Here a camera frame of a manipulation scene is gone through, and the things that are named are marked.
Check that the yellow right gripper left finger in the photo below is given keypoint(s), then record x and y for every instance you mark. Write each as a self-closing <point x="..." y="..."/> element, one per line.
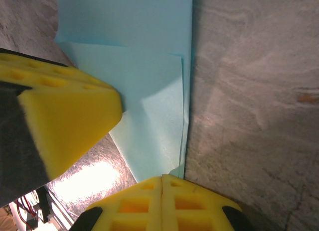
<point x="139" y="208"/>

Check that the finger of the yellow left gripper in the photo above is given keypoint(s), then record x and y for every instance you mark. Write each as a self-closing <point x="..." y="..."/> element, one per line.
<point x="69" y="121"/>

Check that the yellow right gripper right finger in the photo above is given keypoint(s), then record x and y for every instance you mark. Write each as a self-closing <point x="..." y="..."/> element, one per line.
<point x="194" y="208"/>

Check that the light blue cloth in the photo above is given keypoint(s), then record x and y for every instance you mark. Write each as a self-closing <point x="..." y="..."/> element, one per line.
<point x="139" y="29"/>

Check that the long aluminium frame rail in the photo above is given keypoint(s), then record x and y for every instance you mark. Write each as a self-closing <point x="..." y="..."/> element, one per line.
<point x="61" y="213"/>

